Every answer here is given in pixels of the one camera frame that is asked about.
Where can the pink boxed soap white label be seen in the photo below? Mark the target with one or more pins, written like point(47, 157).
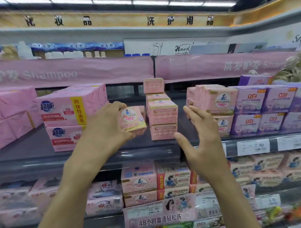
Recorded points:
point(138, 178)
point(140, 199)

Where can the pile of plain pink packs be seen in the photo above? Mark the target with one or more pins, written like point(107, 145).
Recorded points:
point(16, 112)

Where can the pink promo shelf card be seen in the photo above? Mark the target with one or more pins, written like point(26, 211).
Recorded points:
point(160, 212)

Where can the yellow header sign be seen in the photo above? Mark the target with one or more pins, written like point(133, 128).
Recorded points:
point(117, 20)

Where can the row of white bottles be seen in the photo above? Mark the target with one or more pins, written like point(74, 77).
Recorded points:
point(70, 54)

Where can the pink soap carton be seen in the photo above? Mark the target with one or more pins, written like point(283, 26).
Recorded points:
point(153, 85)
point(158, 96)
point(142, 111)
point(163, 132)
point(131, 119)
point(162, 112)

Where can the grey store shelf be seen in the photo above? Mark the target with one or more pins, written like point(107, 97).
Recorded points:
point(145, 155)

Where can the white price tag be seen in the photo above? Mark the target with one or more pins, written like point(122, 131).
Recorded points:
point(289, 142)
point(268, 201)
point(208, 204)
point(253, 147)

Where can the person's left hand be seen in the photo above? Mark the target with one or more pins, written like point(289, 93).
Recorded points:
point(98, 136)

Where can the red floral soap box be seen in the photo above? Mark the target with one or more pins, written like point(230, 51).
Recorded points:
point(174, 177)
point(173, 193)

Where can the person's left fingers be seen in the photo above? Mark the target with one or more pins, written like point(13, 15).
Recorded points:
point(116, 106)

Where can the stack of pink soap boxes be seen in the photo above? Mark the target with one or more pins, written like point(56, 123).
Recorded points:
point(221, 101)

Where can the person's right hand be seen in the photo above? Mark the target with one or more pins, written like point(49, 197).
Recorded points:
point(207, 150)

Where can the person's right forearm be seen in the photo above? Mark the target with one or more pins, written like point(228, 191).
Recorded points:
point(228, 199)

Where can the row of floral soap boxes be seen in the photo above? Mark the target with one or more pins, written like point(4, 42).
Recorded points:
point(265, 170)

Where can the pile of pale pink packs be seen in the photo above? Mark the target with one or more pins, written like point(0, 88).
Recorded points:
point(21, 202)

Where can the person's left forearm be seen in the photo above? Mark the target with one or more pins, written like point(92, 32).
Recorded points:
point(73, 192)

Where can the person's right thumb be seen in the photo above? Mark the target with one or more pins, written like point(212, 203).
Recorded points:
point(183, 144)

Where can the pink shelf banner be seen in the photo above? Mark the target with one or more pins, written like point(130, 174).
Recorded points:
point(75, 71)
point(211, 65)

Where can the stack of purple soap boxes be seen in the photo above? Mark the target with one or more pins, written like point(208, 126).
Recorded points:
point(265, 105)

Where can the white drawn poster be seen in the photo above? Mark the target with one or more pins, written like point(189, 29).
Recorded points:
point(164, 47)

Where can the blue shelf sign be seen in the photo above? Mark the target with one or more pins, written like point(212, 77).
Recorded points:
point(75, 45)

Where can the pink wrapped soap pack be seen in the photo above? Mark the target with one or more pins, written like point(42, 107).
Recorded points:
point(104, 189)
point(104, 206)

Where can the pink soap multipack yellow band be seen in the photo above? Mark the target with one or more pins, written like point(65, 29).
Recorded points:
point(70, 105)
point(64, 138)

